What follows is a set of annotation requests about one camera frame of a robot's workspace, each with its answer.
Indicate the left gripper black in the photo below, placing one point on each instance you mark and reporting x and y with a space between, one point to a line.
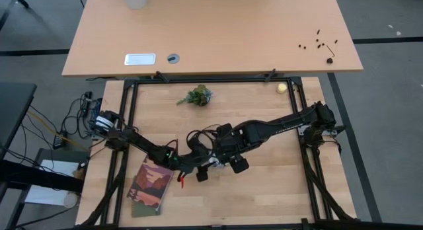
191 160

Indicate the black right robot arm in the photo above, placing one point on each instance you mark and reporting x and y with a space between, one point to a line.
284 124

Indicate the black hex key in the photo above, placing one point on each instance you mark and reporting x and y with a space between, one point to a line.
330 50

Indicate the light wooden desk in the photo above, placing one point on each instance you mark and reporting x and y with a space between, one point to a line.
215 31

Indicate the clear plastic cup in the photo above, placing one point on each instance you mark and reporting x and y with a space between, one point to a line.
70 200

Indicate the grey metal cart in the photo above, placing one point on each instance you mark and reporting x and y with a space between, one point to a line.
46 154

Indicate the white paper sheet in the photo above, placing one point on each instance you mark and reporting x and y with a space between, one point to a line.
49 197

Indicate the white rectangular desk plate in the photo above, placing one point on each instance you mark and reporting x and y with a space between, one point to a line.
139 59

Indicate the black side table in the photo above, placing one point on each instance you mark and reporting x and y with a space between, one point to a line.
13 107

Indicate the black power adapter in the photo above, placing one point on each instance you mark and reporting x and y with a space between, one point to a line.
59 141

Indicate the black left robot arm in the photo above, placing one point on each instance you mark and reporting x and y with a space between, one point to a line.
138 142

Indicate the small black knob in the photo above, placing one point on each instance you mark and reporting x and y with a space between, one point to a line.
329 61

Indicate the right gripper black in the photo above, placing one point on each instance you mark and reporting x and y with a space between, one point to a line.
236 142

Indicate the black aluminium table frame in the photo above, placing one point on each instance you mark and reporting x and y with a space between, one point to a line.
215 80

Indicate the black metal beam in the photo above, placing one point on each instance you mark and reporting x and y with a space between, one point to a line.
33 175

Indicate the white cylindrical cup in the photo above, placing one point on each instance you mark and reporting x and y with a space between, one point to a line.
135 0

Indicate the succulent plant in black pot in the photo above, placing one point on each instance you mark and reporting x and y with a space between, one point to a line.
198 97

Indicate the notebook with landscape cover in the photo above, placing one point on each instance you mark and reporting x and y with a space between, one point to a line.
150 183

